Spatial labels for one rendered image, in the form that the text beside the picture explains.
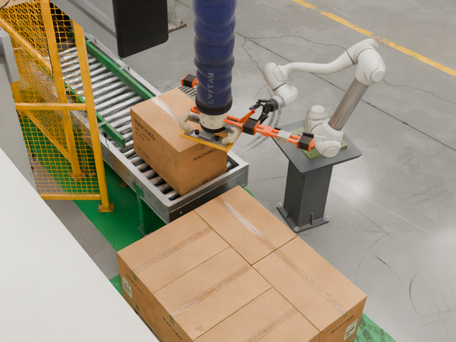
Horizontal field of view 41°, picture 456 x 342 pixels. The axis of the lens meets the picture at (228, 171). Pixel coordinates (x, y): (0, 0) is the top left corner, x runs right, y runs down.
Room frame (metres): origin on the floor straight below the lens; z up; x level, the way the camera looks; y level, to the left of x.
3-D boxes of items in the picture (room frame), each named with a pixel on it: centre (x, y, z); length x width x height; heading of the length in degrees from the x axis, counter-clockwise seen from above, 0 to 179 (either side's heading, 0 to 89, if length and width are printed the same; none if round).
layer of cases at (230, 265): (2.33, -0.09, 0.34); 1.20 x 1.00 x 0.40; 40
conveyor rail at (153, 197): (3.73, 1.13, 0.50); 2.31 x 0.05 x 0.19; 40
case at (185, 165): (3.33, 0.35, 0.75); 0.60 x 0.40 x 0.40; 40
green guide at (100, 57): (4.38, 0.91, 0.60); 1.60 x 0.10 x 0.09; 40
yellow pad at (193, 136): (2.95, 0.14, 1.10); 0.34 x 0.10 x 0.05; 67
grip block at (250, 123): (2.94, -0.13, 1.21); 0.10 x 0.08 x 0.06; 157
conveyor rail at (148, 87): (4.15, 0.64, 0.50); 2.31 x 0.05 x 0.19; 40
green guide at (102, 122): (4.03, 1.32, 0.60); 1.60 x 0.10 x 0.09; 40
